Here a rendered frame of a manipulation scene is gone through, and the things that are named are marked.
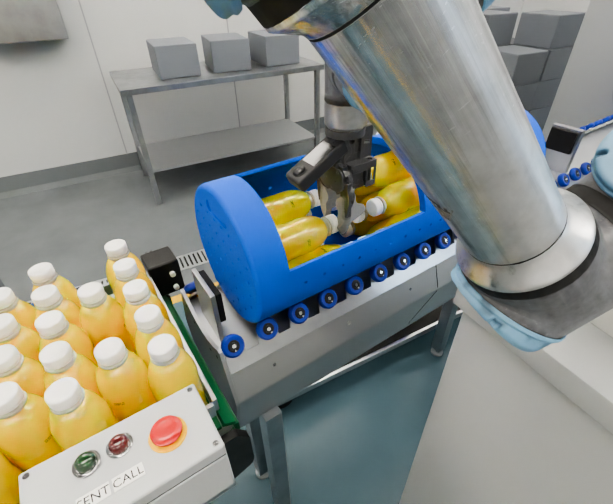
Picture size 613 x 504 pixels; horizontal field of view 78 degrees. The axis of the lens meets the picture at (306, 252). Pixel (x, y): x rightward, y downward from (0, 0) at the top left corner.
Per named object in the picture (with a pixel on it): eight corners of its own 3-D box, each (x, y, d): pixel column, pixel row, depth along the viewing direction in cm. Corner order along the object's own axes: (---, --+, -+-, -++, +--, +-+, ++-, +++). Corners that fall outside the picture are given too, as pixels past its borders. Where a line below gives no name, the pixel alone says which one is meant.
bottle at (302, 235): (231, 236, 70) (314, 205, 77) (239, 267, 74) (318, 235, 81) (246, 249, 65) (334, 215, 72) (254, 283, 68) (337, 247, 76)
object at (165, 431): (188, 437, 44) (186, 432, 43) (157, 456, 42) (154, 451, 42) (177, 413, 46) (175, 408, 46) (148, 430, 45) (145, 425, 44)
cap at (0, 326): (1, 345, 57) (-6, 337, 56) (-15, 337, 58) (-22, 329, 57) (25, 327, 59) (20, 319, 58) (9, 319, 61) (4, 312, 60)
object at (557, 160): (567, 172, 137) (585, 130, 128) (561, 175, 135) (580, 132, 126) (540, 163, 144) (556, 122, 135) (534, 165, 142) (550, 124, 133)
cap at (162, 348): (184, 347, 56) (181, 339, 55) (167, 368, 53) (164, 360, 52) (163, 340, 57) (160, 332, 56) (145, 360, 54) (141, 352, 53)
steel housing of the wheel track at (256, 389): (645, 196, 184) (686, 126, 163) (247, 457, 88) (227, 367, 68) (583, 175, 203) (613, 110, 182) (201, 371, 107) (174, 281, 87)
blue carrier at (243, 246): (523, 214, 111) (565, 117, 93) (264, 352, 73) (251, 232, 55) (446, 177, 130) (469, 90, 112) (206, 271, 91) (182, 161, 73)
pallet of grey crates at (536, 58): (542, 144, 403) (590, 12, 331) (489, 159, 373) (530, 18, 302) (456, 114, 488) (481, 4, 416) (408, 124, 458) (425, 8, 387)
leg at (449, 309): (445, 353, 187) (477, 252, 149) (437, 358, 184) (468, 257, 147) (435, 345, 191) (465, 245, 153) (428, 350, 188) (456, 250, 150)
